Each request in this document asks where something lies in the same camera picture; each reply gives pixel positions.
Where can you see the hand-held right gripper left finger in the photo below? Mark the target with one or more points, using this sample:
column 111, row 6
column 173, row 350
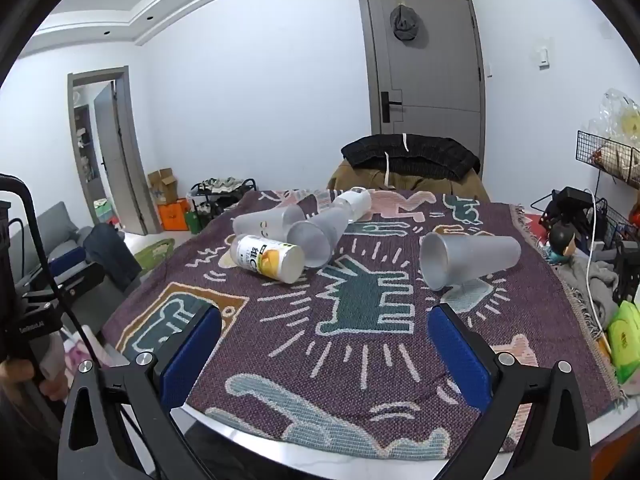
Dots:
column 192, row 355

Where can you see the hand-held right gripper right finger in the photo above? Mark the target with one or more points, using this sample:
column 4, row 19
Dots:
column 462, row 360

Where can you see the white plastic bottle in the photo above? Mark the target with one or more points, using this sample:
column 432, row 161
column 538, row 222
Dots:
column 357, row 202

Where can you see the grey sofa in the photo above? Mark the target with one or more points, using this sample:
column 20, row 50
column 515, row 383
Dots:
column 55, row 240

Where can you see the grey cloth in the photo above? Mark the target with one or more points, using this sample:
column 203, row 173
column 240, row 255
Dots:
column 585, row 280

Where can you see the grey open door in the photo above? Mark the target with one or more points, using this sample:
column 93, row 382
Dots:
column 117, row 160

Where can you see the frosted plastic cup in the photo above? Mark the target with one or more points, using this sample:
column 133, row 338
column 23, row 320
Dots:
column 320, row 202
column 480, row 260
column 320, row 234
column 260, row 222

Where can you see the black shoe rack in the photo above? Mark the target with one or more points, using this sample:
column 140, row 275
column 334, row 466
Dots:
column 220, row 195

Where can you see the purple printed blanket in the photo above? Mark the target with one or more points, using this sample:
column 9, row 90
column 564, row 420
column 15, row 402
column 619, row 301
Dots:
column 300, row 350

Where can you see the white wall switch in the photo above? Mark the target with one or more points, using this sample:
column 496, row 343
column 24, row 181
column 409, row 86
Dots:
column 544, row 56

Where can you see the cardboard box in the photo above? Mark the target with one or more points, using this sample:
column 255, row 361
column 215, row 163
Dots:
column 162, row 187

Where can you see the green floor rug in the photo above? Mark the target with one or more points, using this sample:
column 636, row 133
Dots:
column 155, row 255

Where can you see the dark-haired doll figurine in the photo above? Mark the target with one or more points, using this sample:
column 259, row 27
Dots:
column 560, row 240

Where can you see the clear plastic bag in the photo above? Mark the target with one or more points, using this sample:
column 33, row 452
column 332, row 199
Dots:
column 617, row 120

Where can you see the yellow label drink cup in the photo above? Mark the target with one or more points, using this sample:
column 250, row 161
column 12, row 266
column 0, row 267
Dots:
column 265, row 257

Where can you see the grey closed door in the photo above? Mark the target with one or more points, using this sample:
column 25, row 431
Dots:
column 430, row 80

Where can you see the person's left hand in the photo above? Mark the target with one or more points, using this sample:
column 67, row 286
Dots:
column 50, row 389

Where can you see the dark clothing pile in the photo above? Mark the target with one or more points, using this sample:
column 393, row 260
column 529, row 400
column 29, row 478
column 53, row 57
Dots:
column 112, row 255

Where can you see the grey hat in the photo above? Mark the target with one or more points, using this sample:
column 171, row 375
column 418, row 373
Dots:
column 404, row 22

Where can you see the green packet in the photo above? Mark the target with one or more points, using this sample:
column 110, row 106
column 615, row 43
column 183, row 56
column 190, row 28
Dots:
column 625, row 340

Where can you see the orange box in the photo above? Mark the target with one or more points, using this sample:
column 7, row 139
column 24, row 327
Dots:
column 174, row 216

